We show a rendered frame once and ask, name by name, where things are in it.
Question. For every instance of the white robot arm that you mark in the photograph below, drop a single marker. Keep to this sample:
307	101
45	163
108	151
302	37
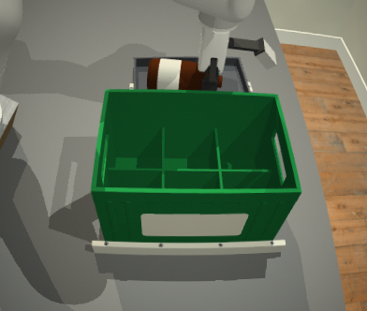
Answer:
217	14

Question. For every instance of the green divided crate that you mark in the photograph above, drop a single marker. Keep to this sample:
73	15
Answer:
170	136

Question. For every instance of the brown glass bottle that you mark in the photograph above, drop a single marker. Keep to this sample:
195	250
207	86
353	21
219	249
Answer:
174	75

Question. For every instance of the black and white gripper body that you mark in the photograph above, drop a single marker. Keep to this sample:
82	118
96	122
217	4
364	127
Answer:
213	44

